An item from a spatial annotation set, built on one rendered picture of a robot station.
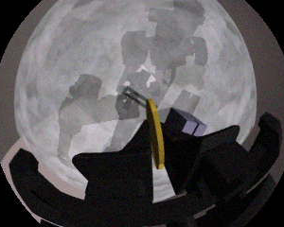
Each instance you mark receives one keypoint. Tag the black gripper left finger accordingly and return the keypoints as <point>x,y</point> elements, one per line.
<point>133,162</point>

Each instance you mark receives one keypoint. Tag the dark grey box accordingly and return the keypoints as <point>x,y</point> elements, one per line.
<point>174,117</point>

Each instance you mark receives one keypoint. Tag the thin gold disc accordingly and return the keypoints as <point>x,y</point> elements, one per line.
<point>157,143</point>

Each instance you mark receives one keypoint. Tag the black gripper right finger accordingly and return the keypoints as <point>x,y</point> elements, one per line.
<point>184,152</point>

